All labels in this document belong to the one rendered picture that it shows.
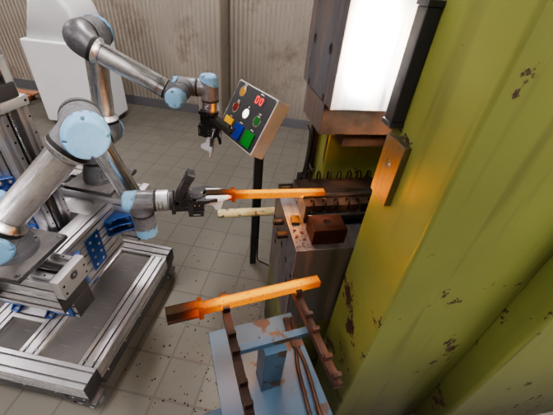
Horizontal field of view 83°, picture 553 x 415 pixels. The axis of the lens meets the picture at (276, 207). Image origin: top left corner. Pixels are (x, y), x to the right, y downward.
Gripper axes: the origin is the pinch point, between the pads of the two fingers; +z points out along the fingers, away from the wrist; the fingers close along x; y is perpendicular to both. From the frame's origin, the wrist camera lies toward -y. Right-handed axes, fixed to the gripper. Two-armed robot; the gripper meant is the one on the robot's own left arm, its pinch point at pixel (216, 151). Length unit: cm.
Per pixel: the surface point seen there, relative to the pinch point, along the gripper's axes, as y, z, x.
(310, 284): -52, -1, 71
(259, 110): -18.2, -19.5, -9.7
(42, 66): 243, 27, -170
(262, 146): -22.0, -5.6, -1.1
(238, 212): -12.9, 30.1, 6.6
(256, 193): -28.2, -7.6, 39.5
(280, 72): 9, 26, -266
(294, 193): -42, -7, 35
